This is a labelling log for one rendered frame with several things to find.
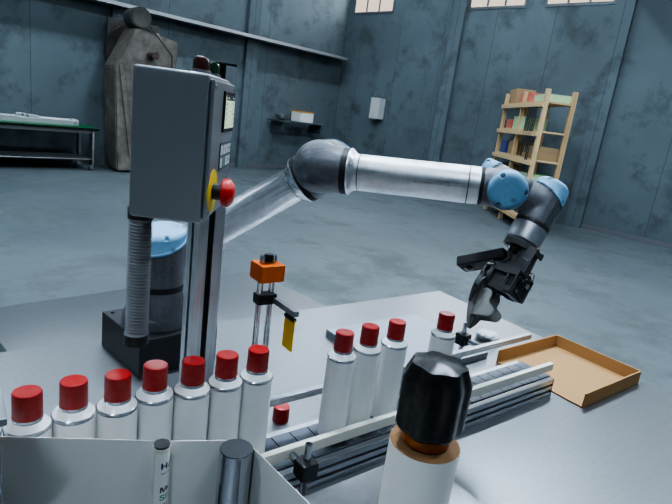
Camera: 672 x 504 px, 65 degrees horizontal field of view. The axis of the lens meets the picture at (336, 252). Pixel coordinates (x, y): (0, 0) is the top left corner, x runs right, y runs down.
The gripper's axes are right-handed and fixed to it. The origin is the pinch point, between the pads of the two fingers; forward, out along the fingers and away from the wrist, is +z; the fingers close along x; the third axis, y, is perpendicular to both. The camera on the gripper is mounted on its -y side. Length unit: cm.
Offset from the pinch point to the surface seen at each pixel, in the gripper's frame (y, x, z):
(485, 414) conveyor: 5.3, 15.6, 15.5
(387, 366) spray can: 1.2, -17.7, 16.5
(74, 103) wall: -986, 104, -58
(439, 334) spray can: 1.0, -8.1, 6.0
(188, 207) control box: 0, -68, 10
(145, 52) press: -890, 132, -188
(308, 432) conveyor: -1.9, -24.1, 34.1
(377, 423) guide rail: 4.8, -16.5, 26.3
